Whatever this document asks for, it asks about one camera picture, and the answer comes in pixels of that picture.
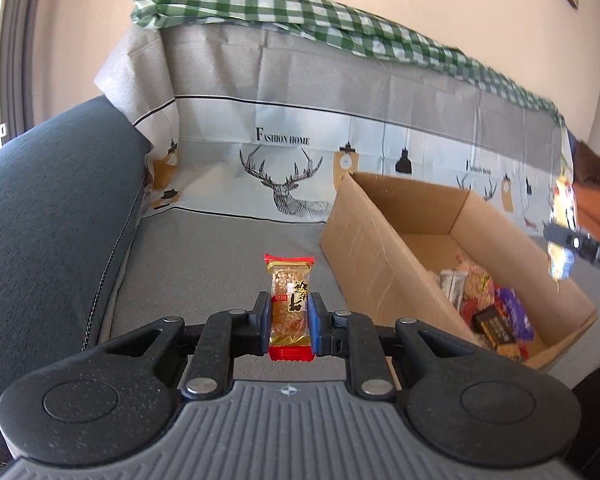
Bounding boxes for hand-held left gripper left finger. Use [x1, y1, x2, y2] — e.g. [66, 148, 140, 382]
[99, 290, 273, 402]

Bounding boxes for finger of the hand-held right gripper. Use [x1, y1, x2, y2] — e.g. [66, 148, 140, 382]
[542, 222, 600, 277]

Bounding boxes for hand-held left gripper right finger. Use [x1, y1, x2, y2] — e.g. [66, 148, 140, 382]
[310, 293, 484, 402]

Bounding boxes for peanut candy packet red ends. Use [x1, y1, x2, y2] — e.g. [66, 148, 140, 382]
[263, 253, 317, 362]

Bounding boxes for yellow candy packet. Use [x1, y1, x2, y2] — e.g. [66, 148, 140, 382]
[549, 174, 579, 282]

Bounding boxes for purple candy packet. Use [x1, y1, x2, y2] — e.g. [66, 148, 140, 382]
[495, 287, 535, 342]

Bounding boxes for brown cardboard box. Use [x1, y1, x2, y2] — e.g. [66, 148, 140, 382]
[320, 171, 598, 389]

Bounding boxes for beige peanut snack packet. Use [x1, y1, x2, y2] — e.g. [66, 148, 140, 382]
[455, 252, 496, 311]

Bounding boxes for brown cracker packet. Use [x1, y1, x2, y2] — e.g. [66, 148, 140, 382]
[472, 307, 529, 362]

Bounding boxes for red snack packet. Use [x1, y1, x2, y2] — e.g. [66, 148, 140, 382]
[460, 297, 486, 334]

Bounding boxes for silver stick packet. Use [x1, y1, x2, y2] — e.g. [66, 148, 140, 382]
[439, 268, 469, 311]

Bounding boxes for brown cushion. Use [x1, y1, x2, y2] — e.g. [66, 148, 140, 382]
[570, 140, 600, 197]

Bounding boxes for grey blue sofa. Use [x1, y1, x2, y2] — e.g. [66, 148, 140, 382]
[0, 95, 600, 467]

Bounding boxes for printed deer sofa cover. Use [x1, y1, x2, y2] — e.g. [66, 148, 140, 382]
[94, 25, 576, 232]

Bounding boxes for green checked cloth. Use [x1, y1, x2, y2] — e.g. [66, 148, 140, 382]
[130, 0, 569, 129]

